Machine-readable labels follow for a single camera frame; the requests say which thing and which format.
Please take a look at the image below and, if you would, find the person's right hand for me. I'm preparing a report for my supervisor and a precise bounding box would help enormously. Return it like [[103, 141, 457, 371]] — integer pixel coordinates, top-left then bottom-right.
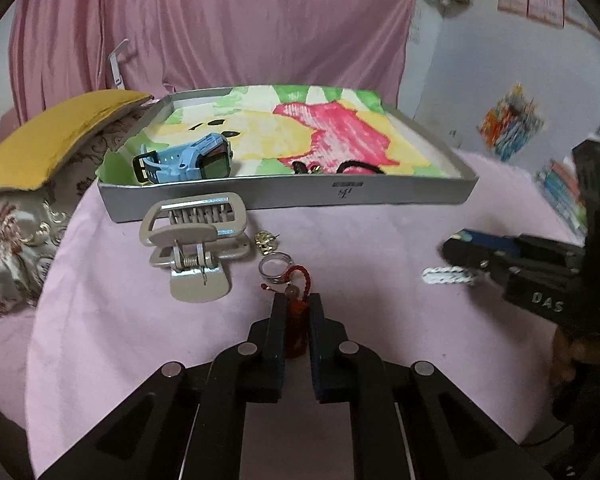
[[551, 329, 587, 387]]

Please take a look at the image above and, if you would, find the white braided bracelet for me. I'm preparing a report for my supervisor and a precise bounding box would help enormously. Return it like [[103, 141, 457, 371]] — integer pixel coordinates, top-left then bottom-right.
[[422, 265, 484, 287]]

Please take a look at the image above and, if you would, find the stack of books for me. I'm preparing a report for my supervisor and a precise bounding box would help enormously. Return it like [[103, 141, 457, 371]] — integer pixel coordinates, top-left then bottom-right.
[[535, 154, 589, 242]]

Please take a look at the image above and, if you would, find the grey tray with colourful lining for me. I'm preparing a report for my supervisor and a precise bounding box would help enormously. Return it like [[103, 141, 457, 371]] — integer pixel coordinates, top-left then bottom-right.
[[97, 83, 480, 224]]

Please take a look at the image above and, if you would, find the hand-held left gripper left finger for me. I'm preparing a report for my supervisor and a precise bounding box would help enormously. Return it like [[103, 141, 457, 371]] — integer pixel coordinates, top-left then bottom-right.
[[37, 293, 287, 480]]

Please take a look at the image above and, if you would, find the yellow pillow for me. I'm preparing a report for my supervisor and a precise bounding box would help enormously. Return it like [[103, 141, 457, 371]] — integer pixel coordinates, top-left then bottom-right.
[[0, 89, 155, 194]]

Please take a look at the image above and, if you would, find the silver ring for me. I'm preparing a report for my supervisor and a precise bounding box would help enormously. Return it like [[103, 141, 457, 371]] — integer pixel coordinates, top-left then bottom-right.
[[258, 254, 294, 284]]

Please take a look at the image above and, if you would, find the blue smartwatch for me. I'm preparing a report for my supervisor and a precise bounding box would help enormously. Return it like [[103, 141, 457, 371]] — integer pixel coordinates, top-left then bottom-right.
[[132, 132, 233, 185]]

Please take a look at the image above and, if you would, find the beige hair claw clip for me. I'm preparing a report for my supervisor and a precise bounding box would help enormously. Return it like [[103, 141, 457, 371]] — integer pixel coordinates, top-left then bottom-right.
[[139, 191, 251, 304]]

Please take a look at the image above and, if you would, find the colourful wall poster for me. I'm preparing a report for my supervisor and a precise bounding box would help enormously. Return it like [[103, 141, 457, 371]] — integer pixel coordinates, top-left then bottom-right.
[[477, 82, 546, 162]]

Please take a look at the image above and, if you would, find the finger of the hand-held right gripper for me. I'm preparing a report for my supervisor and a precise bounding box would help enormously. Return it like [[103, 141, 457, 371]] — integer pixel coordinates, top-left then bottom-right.
[[457, 229, 587, 263], [441, 236, 521, 287]]

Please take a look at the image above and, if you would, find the floral satin pillow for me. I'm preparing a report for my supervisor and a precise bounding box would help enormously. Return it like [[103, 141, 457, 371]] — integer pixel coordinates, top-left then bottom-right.
[[0, 105, 149, 324]]

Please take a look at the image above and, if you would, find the pink curtain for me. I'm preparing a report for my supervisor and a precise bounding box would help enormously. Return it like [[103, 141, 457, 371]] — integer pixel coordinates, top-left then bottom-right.
[[7, 0, 420, 127]]

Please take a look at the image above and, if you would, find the red knotted bead charm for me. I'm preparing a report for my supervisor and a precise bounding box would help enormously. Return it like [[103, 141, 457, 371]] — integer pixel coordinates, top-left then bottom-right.
[[261, 266, 312, 359]]

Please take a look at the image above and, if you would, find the small black gold hair tie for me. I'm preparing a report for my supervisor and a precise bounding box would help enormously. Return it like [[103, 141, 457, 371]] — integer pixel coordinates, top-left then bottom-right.
[[291, 159, 326, 176]]

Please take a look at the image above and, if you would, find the pink bed sheet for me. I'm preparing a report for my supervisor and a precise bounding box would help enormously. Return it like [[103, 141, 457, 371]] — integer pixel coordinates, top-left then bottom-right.
[[0, 149, 600, 480]]

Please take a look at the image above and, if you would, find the colourful painted paper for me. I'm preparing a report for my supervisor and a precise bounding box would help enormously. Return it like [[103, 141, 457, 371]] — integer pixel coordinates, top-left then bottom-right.
[[100, 85, 465, 187]]

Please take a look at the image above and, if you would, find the black cable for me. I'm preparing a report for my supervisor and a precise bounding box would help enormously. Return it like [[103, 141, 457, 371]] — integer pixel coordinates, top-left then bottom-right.
[[522, 421, 578, 449]]

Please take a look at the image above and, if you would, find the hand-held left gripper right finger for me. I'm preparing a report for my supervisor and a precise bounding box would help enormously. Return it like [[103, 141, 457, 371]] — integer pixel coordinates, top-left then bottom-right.
[[310, 293, 552, 480]]

